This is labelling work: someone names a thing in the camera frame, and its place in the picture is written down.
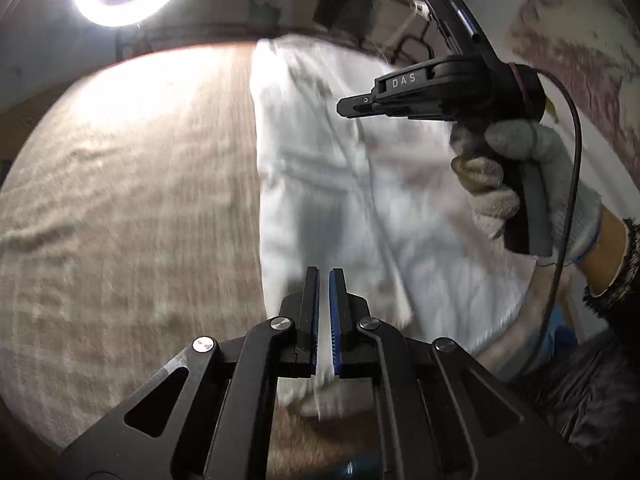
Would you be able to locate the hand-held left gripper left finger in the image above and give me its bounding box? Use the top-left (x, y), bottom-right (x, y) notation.
top-left (57, 266), bottom-right (321, 480)

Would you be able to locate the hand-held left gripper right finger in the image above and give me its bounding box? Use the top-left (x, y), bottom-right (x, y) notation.
top-left (327, 268), bottom-right (587, 480)

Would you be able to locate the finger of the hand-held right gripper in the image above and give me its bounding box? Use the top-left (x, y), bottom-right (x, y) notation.
top-left (336, 92), bottom-right (452, 122)

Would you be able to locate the white small garment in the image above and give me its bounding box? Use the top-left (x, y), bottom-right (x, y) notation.
top-left (249, 35), bottom-right (563, 418)

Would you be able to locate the person's right forearm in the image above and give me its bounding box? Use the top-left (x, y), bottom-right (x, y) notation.
top-left (575, 207), bottom-right (640, 321)

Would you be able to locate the person's right hand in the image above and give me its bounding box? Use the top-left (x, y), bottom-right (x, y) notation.
top-left (449, 121), bottom-right (604, 267)

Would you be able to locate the beige plaid blanket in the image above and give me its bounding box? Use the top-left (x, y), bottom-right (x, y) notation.
top-left (0, 42), bottom-right (383, 480)

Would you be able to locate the blue cloth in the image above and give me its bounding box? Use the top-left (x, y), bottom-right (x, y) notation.
top-left (542, 310), bottom-right (581, 367)

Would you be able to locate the person's dark clothing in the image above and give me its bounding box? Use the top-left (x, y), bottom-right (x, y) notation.
top-left (510, 280), bottom-right (640, 480)

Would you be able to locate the landscape wall poster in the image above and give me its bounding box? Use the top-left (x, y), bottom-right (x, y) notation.
top-left (509, 0), bottom-right (640, 163)

